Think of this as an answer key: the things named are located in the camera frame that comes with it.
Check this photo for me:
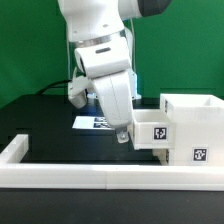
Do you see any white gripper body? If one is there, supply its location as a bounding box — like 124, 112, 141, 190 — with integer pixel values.
75, 37, 133, 128

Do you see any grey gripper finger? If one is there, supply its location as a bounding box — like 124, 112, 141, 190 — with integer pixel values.
116, 128, 129, 144

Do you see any white drawer tray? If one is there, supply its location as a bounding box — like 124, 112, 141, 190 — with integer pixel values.
128, 109, 175, 150
152, 149, 173, 166

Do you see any white drawer cabinet box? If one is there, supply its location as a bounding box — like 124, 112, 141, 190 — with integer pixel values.
160, 94, 224, 166

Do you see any white front drawer tray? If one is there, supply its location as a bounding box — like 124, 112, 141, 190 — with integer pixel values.
152, 149, 173, 166

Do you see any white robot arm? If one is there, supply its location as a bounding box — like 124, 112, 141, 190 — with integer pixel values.
58, 0, 172, 143

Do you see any white marker tag sheet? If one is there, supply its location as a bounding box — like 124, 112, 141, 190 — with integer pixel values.
73, 116, 111, 130

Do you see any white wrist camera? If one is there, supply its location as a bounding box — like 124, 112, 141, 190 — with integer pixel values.
68, 76, 94, 109

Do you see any black cable on table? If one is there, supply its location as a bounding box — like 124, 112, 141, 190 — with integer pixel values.
35, 79, 73, 96

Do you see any white U-shaped border frame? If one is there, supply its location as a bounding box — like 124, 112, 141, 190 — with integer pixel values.
0, 134, 224, 191

